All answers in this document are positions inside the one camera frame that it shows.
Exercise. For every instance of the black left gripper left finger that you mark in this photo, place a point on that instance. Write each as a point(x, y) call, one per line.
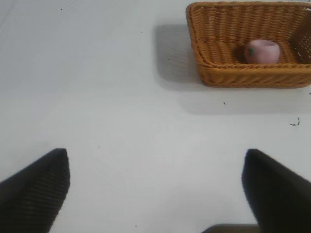
point(34, 189)

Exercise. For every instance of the brown woven wicker basket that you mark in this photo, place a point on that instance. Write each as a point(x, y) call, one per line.
point(243, 75)

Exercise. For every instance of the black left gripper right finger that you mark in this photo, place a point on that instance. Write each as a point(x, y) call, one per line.
point(277, 194)

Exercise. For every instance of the pink toy peach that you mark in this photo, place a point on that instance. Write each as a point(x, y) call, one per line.
point(263, 53)

